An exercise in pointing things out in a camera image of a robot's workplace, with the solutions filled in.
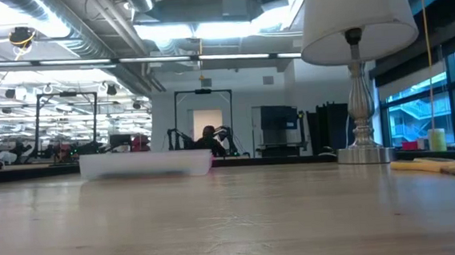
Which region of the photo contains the small black monitor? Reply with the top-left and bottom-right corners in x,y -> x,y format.
108,132 -> 133,148

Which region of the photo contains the black cabinet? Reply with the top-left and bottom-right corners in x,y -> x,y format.
304,100 -> 353,156

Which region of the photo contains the red bag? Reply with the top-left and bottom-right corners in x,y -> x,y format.
130,132 -> 153,152

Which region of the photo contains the person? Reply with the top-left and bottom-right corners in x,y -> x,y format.
192,123 -> 227,160

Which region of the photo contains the white round object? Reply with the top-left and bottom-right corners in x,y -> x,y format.
0,149 -> 18,165

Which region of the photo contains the large window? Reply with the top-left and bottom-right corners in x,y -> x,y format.
374,42 -> 455,152

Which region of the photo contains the clear box with pink lid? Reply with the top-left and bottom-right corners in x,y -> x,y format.
79,145 -> 215,185

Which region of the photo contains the grey ceiling box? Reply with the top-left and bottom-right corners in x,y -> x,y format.
221,0 -> 249,18

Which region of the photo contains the white door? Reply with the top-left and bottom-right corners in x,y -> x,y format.
191,107 -> 226,158

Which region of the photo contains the black television screen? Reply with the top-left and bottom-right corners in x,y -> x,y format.
258,103 -> 300,133

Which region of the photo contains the black gantry frame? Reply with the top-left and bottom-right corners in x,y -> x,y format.
30,89 -> 103,163
171,86 -> 237,152

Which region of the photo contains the long ceiling light bar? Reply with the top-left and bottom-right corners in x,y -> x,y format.
0,38 -> 303,79

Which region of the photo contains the coiled yellow ceiling cable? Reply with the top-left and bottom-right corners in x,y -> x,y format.
7,24 -> 39,51

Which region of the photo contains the green-yellow cup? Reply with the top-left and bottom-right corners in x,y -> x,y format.
427,127 -> 449,153

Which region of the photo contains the silver lamp with white shade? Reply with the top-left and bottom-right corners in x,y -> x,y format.
297,0 -> 428,169

